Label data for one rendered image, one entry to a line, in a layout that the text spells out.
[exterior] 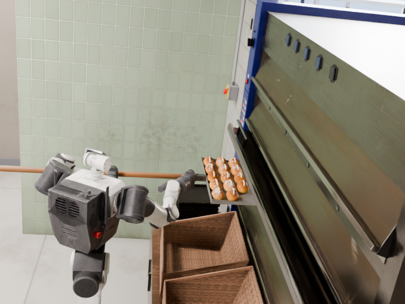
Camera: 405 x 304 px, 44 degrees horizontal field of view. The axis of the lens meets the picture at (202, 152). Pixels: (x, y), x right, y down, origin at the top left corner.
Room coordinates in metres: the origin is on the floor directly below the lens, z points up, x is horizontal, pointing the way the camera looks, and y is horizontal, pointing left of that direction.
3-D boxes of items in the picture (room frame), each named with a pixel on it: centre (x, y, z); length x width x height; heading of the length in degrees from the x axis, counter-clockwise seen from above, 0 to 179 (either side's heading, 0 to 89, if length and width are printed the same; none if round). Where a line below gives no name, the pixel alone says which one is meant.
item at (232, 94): (3.54, -0.16, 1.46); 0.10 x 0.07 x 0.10; 8
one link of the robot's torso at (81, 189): (1.98, 0.48, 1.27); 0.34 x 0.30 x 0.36; 69
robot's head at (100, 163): (2.03, 0.45, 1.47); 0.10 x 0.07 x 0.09; 69
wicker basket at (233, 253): (2.60, -0.06, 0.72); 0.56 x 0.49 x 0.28; 7
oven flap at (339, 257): (2.06, -0.41, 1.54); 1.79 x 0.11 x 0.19; 8
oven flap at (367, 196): (2.06, -0.41, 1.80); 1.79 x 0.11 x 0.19; 8
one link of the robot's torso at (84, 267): (1.94, 0.46, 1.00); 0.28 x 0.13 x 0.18; 8
